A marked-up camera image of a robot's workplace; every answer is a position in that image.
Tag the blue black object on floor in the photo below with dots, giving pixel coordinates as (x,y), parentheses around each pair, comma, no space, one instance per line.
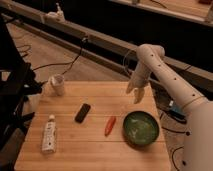
(176,113)

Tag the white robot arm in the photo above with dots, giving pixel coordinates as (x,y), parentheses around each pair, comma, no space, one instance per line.
(198,140)

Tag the white tube with label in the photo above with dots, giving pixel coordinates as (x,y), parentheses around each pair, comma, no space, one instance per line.
(49,136)

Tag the grey metal rail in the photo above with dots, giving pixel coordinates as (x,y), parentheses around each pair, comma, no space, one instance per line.
(195,75)

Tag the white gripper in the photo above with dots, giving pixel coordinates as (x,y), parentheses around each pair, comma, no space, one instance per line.
(139,79)

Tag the black rectangular device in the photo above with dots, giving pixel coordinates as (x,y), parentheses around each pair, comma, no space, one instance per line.
(82,113)

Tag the red orange pepper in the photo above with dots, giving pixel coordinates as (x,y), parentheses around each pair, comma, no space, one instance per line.
(110,125)

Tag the white cup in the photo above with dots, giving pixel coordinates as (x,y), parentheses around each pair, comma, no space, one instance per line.
(57,83)

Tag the black equipment at left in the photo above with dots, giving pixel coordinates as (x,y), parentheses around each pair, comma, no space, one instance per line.
(17,80)

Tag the green bowl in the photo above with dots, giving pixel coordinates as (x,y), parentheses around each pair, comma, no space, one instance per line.
(140,128)

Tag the white object on rail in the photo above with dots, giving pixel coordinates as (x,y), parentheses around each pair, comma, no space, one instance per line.
(58,15)

